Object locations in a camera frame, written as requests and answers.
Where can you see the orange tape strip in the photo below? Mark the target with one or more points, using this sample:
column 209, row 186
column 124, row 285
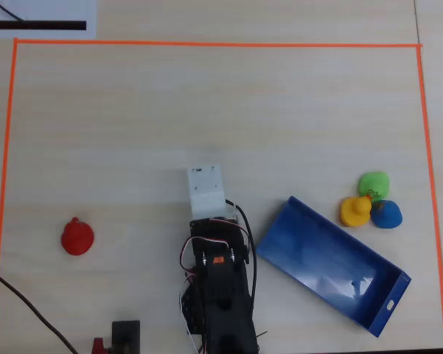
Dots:
column 206, row 43
column 432, row 184
column 4, row 169

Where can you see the red toy fruit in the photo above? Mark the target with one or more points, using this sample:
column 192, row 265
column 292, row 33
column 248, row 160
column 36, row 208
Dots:
column 77, row 237

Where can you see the yellow rubber duck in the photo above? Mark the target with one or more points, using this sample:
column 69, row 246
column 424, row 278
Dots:
column 355, row 212

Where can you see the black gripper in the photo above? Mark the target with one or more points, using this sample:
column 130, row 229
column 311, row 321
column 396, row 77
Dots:
column 213, row 228

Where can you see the black table clamp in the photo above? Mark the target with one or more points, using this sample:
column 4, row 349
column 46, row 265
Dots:
column 125, row 333

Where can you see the blue rubber duck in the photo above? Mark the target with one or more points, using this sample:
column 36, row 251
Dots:
column 387, row 215

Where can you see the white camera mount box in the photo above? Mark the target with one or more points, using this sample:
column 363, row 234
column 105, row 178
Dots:
column 205, row 188

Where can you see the black flat strip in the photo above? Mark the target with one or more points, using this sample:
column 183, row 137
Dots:
column 40, row 25

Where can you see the green rubber duck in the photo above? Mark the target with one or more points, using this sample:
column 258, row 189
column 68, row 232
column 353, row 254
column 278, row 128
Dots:
column 374, row 182

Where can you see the blue plastic box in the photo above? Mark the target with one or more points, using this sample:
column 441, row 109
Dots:
column 317, row 254

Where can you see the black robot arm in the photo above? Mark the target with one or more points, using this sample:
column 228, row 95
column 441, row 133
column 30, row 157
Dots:
column 221, row 298

